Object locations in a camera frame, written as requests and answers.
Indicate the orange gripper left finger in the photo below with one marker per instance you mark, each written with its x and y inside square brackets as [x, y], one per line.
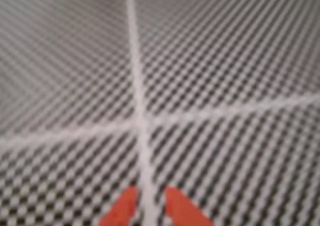
[120, 211]

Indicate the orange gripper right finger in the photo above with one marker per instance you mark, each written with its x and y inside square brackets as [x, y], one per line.
[185, 211]

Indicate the black white checkerboard paper sheet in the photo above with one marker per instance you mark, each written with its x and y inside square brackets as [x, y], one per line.
[225, 48]
[50, 181]
[250, 173]
[62, 61]

